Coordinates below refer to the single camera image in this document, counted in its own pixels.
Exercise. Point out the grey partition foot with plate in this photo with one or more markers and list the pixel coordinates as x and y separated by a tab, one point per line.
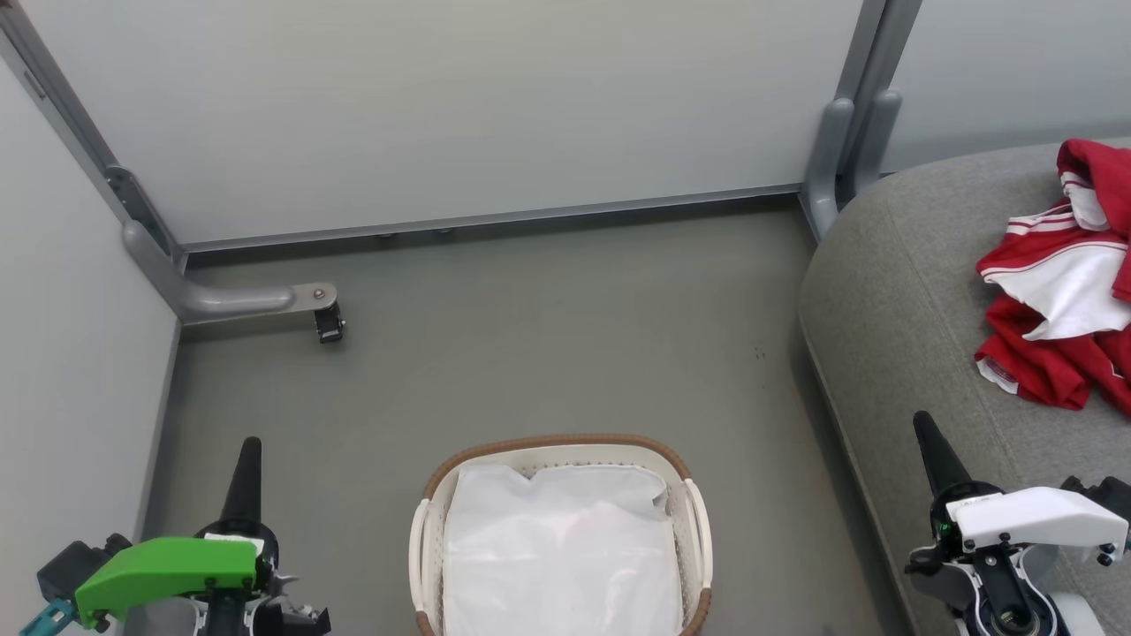
230	302

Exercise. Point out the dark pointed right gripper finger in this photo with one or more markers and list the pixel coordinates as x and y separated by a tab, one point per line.
938	459

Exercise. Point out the white basket with brown rim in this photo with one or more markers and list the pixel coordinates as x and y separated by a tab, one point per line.
694	521

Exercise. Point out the white-covered right gripper body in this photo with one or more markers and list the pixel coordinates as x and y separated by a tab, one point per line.
1025	521

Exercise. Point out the white cloth basket liner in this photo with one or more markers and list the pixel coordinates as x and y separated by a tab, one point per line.
561	556

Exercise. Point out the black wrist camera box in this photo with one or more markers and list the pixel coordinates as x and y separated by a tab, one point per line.
1100	495
75	565

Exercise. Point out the plain red garment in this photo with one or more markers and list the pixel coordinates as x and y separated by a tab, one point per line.
1051	367

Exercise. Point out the red white striped jersey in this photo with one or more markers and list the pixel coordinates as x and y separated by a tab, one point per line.
1069	274

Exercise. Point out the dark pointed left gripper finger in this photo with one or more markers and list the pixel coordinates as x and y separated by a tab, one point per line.
243	486

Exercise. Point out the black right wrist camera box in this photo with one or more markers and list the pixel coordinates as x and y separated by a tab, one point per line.
1100	495

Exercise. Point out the small black caster wheel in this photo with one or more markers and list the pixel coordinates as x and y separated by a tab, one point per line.
330	325

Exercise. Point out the green-covered left gripper body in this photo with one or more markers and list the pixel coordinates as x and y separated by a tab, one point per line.
168	565

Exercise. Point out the grey fabric sofa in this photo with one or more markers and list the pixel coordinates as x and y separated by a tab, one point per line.
901	336

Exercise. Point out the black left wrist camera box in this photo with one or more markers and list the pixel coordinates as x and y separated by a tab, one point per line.
75	565

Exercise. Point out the grey upright partition foot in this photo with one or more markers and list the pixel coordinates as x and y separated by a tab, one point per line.
826	168
876	132

